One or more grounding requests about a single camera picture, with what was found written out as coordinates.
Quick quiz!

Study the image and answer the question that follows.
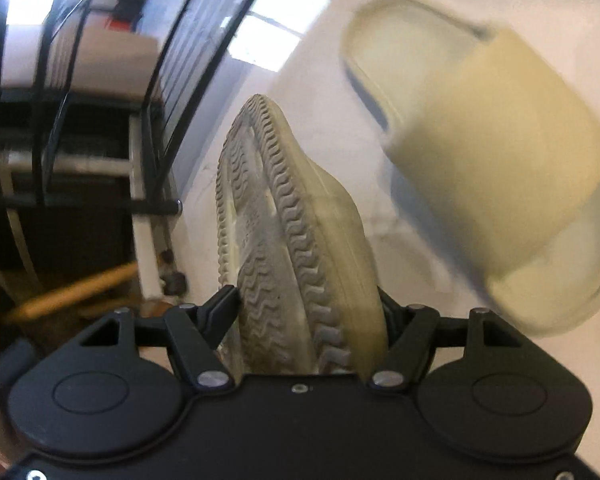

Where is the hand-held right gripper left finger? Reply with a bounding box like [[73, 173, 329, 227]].
[[78, 284, 241, 394]]

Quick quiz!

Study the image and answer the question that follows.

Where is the beige slide sandal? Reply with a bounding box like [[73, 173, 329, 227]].
[[215, 93, 382, 379], [339, 0, 600, 337]]

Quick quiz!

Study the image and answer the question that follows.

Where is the wooden stick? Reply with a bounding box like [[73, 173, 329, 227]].
[[4, 262, 142, 322]]

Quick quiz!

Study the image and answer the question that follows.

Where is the black metal shoe rack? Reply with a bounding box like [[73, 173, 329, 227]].
[[30, 0, 287, 217]]

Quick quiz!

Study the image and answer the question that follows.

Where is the large cardboard box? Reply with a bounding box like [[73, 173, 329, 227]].
[[0, 29, 162, 92]]

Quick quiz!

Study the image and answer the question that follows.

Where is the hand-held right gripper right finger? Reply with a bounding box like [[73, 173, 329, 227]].
[[369, 290, 524, 392]]

